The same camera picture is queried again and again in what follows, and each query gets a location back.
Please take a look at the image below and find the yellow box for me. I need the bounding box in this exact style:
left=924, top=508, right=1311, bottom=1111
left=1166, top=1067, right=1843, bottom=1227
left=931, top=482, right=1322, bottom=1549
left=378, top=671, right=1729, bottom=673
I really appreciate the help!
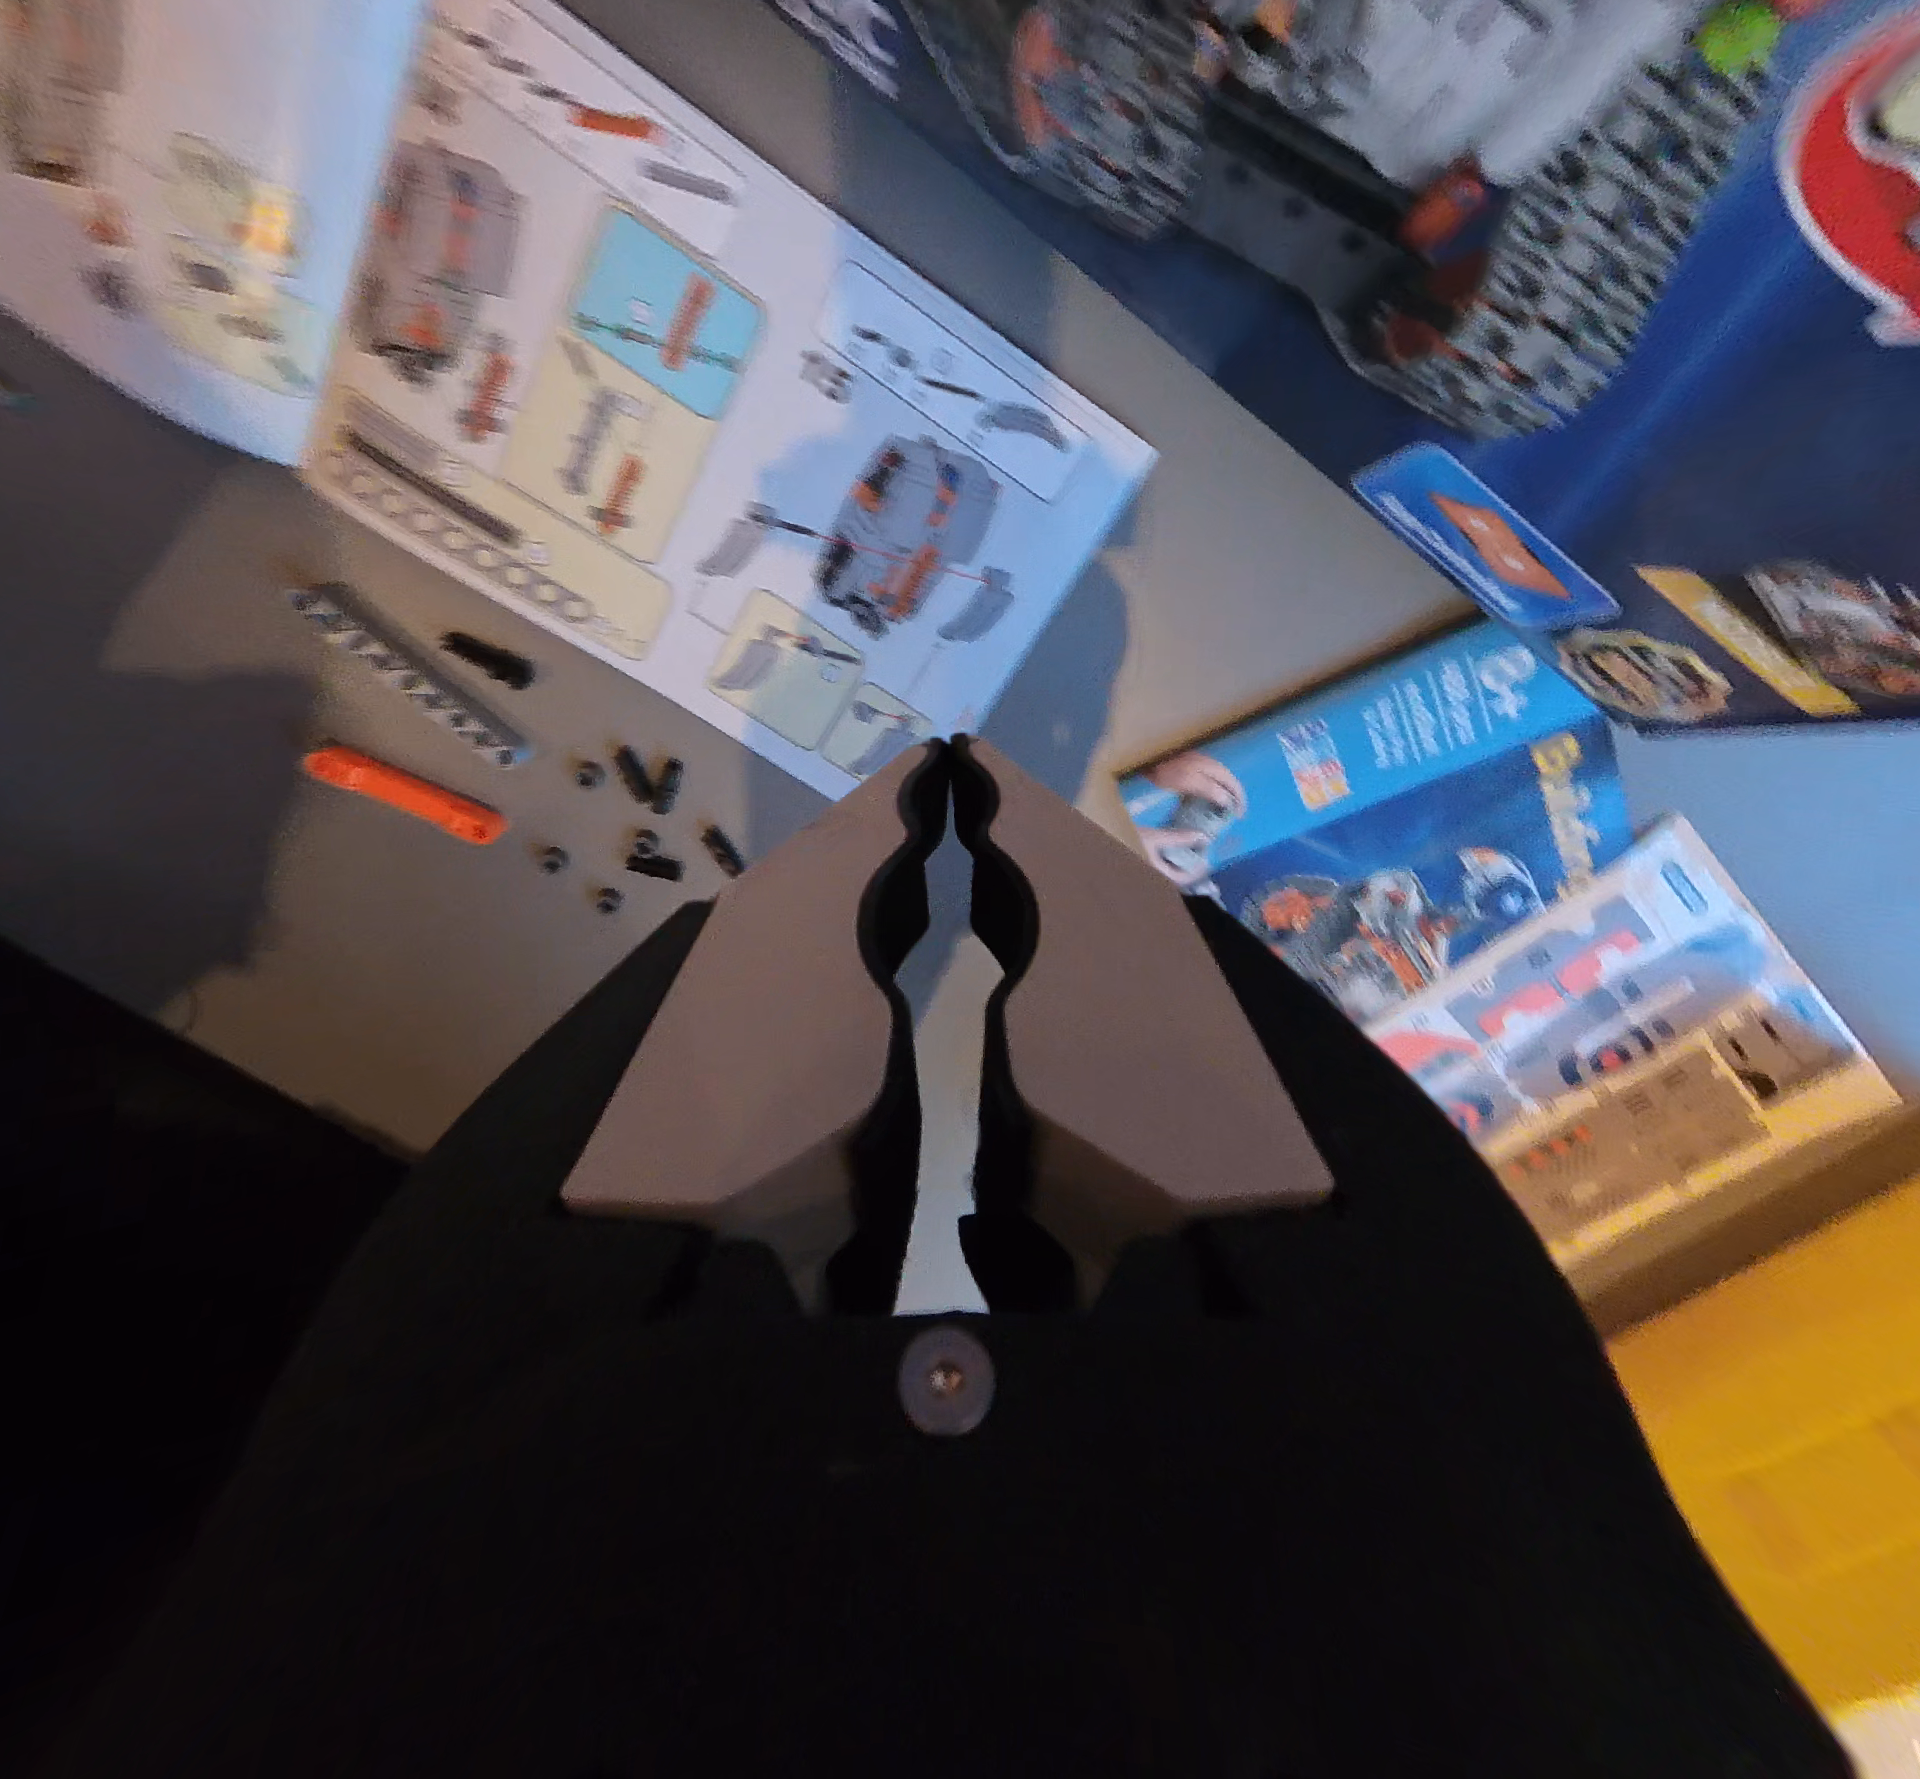
left=1604, top=1209, right=1920, bottom=1705

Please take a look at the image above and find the printed sticker sheet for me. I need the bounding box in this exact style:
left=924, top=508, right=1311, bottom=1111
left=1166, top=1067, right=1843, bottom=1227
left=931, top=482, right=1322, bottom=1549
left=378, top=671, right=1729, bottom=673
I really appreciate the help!
left=1371, top=813, right=1908, bottom=1271

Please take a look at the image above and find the open building instruction booklet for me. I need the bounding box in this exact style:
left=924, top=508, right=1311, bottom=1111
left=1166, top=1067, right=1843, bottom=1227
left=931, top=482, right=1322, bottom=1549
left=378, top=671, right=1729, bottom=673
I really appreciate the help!
left=0, top=0, right=1160, bottom=803

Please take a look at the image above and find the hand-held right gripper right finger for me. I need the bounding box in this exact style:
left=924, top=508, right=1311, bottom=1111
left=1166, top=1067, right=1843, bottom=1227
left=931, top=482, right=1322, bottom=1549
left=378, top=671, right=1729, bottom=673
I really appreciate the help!
left=951, top=733, right=1338, bottom=1313

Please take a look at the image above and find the grey perforated building beam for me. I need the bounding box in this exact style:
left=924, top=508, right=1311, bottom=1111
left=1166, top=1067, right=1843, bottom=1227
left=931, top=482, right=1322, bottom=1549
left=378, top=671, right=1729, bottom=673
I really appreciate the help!
left=287, top=582, right=533, bottom=771

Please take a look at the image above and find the light blue toy manual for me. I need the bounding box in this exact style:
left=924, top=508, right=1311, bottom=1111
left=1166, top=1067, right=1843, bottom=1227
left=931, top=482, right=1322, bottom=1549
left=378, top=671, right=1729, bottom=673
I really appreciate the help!
left=1116, top=616, right=1637, bottom=1045

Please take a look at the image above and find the clear plastic bag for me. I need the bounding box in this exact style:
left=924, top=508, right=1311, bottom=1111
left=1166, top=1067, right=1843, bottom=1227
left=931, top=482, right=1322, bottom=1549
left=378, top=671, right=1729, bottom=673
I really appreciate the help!
left=1822, top=1681, right=1920, bottom=1779

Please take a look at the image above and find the cluster of small black pins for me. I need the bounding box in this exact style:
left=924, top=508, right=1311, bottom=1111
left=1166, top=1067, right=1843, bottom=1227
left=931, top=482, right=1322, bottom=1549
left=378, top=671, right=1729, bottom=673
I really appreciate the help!
left=535, top=743, right=747, bottom=915

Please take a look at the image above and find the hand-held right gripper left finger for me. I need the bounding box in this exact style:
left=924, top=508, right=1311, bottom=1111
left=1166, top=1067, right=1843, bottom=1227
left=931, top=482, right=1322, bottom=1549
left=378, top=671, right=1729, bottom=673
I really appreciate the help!
left=561, top=735, right=959, bottom=1315

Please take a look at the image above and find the large blue toy box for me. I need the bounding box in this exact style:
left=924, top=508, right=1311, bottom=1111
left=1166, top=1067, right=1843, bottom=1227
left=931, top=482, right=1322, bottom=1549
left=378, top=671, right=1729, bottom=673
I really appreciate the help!
left=584, top=0, right=1920, bottom=723

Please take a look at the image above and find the orange ribbed building beam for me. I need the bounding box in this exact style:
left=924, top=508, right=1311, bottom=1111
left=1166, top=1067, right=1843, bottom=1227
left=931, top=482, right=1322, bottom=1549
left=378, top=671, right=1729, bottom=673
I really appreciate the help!
left=300, top=743, right=512, bottom=847

